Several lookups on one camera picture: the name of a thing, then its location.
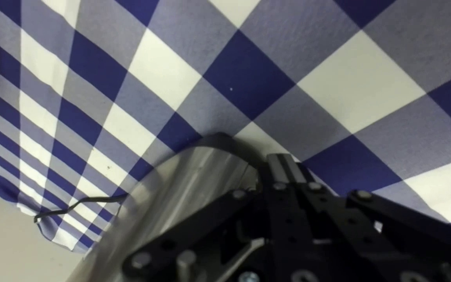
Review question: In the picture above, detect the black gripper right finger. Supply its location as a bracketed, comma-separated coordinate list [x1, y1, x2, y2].
[264, 154, 451, 282]

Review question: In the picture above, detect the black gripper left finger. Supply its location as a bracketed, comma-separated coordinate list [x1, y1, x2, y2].
[120, 190, 268, 282]

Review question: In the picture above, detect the silver toaster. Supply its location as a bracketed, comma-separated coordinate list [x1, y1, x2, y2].
[66, 133, 263, 282]

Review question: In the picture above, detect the blue white checkered tablecloth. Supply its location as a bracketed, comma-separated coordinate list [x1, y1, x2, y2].
[0, 0, 451, 252]

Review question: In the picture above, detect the black toaster power cable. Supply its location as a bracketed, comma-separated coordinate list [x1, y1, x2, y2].
[33, 193, 128, 226]

